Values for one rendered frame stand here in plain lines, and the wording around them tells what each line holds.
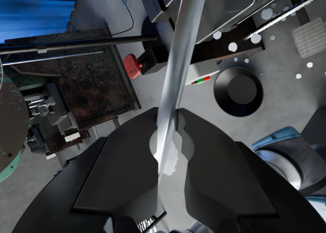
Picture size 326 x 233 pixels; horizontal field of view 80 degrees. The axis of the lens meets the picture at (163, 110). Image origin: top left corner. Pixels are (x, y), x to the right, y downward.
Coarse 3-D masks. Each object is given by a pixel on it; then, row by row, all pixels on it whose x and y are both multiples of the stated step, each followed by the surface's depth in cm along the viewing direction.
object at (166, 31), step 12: (168, 24) 61; (240, 24) 91; (252, 24) 100; (168, 36) 62; (228, 36) 82; (240, 36) 88; (168, 48) 64; (204, 48) 69; (216, 48) 74; (240, 48) 85; (252, 48) 93; (264, 48) 102; (192, 60) 63; (204, 60) 67; (216, 60) 78
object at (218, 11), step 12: (180, 0) 40; (216, 0) 34; (228, 0) 33; (240, 0) 32; (252, 0) 31; (204, 12) 37; (216, 12) 35; (228, 12) 34; (240, 12) 32; (204, 24) 37; (216, 24) 36; (204, 36) 38
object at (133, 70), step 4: (128, 56) 61; (132, 56) 60; (124, 60) 63; (128, 60) 61; (132, 60) 60; (136, 60) 60; (124, 64) 64; (128, 64) 62; (132, 64) 61; (136, 64) 60; (140, 64) 64; (128, 68) 63; (132, 68) 61; (136, 68) 60; (140, 68) 61; (128, 72) 64; (132, 72) 62; (136, 72) 60; (140, 72) 61; (132, 76) 62; (136, 76) 62
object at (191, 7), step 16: (192, 0) 9; (192, 16) 9; (176, 32) 10; (192, 32) 12; (176, 48) 10; (192, 48) 29; (176, 64) 10; (176, 80) 10; (176, 96) 11; (160, 112) 11; (160, 128) 11; (160, 144) 12; (160, 160) 13; (160, 176) 18
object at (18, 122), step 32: (64, 32) 173; (96, 32) 192; (0, 64) 129; (32, 64) 152; (64, 64) 167; (96, 64) 185; (0, 96) 120; (32, 96) 186; (64, 96) 164; (96, 96) 178; (128, 96) 198; (0, 128) 116; (64, 128) 186; (0, 160) 113
